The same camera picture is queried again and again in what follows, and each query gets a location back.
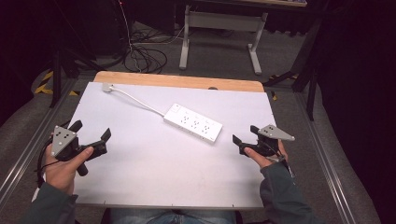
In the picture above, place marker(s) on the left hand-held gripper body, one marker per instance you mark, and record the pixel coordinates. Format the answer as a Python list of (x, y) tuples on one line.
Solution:
[(63, 140)]

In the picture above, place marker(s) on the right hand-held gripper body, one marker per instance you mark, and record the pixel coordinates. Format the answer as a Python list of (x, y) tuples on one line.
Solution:
[(271, 137)]

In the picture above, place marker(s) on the person's right hand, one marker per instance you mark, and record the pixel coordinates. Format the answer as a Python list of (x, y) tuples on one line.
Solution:
[(263, 157)]

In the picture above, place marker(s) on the person's left hand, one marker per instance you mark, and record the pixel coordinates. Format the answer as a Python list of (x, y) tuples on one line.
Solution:
[(63, 172)]

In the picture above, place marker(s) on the white plug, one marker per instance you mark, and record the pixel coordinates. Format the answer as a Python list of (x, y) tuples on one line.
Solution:
[(107, 87)]

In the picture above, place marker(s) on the yellow black floor tape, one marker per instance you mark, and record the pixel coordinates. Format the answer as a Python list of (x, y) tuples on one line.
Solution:
[(45, 88)]

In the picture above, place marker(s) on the white power strip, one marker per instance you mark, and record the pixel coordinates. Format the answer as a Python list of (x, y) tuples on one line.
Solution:
[(193, 123)]

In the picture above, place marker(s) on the black tripod stand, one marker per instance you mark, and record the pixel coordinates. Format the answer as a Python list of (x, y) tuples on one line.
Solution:
[(56, 74)]

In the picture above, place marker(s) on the black metal stand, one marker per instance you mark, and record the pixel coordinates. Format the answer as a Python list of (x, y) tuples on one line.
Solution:
[(311, 90)]

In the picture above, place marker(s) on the white table board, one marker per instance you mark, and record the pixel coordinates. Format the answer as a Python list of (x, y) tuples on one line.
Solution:
[(162, 168)]

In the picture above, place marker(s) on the person's legs in jeans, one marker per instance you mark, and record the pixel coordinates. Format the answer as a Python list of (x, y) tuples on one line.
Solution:
[(174, 217)]

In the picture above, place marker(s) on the black curtain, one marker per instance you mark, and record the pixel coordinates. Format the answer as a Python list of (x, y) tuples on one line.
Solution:
[(361, 77)]

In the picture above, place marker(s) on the aluminium rail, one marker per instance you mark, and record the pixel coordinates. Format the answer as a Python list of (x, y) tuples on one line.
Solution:
[(34, 140), (327, 168)]

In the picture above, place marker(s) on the white metal desk frame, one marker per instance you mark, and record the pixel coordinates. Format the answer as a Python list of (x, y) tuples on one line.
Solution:
[(219, 20)]

